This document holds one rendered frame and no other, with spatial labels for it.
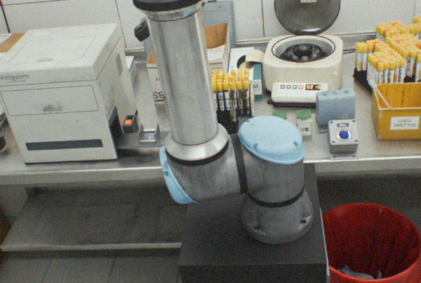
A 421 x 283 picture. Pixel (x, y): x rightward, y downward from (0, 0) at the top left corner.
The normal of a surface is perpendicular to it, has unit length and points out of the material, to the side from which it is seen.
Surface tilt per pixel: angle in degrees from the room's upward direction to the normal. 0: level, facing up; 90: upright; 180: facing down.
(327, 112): 90
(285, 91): 25
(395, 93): 90
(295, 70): 90
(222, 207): 4
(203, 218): 4
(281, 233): 76
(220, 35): 89
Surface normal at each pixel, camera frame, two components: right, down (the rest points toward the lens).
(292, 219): 0.33, 0.25
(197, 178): -0.07, 0.60
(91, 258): -0.11, -0.84
